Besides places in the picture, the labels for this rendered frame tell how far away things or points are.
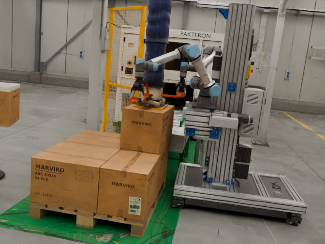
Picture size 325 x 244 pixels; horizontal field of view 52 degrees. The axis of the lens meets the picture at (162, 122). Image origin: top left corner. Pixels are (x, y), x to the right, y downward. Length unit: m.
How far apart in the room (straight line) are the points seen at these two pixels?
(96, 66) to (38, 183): 2.19
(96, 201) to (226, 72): 1.73
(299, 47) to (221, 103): 9.74
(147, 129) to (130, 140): 0.20
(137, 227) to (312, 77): 11.01
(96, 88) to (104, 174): 2.18
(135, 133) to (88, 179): 0.70
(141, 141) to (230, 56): 1.20
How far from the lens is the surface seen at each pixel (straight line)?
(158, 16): 3.36
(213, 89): 3.10
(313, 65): 13.17
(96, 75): 4.75
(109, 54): 5.23
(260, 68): 12.49
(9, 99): 3.69
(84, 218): 2.99
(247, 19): 3.46
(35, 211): 3.17
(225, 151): 3.54
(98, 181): 2.82
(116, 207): 2.86
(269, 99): 6.67
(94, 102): 4.80
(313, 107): 13.15
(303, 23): 13.12
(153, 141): 3.22
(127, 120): 3.25
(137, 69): 2.87
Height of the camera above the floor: 1.46
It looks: 11 degrees down
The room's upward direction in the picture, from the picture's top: 6 degrees clockwise
